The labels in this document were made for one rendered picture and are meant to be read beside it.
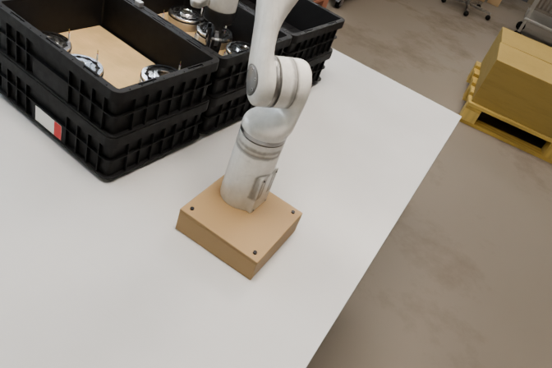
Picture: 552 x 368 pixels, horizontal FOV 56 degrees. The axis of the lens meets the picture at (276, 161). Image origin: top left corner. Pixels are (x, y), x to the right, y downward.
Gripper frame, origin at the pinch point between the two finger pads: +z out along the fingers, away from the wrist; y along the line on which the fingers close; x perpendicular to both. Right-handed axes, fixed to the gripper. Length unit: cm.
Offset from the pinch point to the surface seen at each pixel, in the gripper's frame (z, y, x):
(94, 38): 2.1, 2.7, 28.0
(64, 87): -0.4, -25.4, 30.3
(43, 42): -7.3, -21.2, 35.3
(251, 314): 15, -65, -9
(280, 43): -7.4, 1.9, -17.4
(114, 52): 2.1, -2.8, 22.7
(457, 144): 85, 117, -178
